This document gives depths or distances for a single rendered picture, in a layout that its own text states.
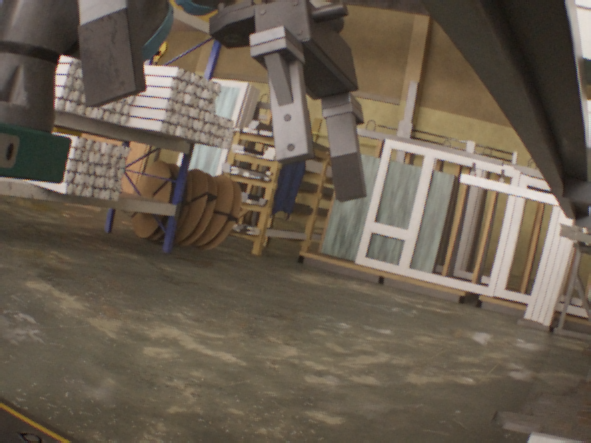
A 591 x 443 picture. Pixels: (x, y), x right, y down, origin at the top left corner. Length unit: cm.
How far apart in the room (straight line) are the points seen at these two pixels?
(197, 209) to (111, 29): 627
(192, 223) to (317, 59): 595
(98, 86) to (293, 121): 28
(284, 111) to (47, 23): 38
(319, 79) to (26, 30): 37
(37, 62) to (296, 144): 39
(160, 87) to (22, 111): 413
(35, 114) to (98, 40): 51
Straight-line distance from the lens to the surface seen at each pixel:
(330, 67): 64
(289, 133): 55
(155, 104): 489
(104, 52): 30
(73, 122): 482
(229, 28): 68
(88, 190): 462
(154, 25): 92
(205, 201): 649
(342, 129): 68
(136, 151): 1013
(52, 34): 83
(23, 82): 81
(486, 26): 32
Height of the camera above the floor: 71
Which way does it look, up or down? 2 degrees down
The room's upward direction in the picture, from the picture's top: 13 degrees clockwise
